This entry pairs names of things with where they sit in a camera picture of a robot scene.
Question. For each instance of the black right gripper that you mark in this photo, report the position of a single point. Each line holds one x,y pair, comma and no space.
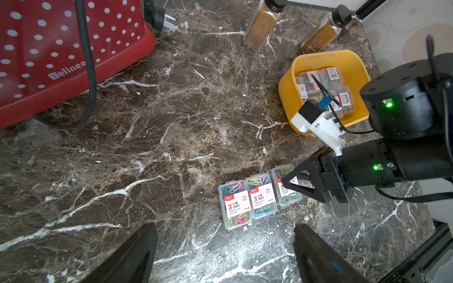
382,163

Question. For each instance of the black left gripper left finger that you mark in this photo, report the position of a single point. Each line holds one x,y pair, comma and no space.
132,262

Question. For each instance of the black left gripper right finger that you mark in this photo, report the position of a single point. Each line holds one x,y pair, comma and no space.
318,262

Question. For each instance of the paper clip box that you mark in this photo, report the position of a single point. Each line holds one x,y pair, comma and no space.
235,204
331,78
346,99
285,197
263,199
307,83

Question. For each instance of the yellow plastic storage tray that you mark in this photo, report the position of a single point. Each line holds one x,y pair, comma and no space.
352,68

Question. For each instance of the right cinnamon spice bottle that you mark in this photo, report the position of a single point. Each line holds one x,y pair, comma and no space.
326,30

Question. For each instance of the cinnamon spice bottle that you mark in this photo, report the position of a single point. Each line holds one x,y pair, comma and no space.
262,22
326,30

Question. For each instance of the left cinnamon spice bottle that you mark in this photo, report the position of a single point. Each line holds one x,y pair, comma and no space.
262,22

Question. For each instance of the red polka dot toaster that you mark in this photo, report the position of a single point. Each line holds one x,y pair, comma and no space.
42,62

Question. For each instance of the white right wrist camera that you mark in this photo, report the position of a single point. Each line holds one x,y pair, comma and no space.
311,117

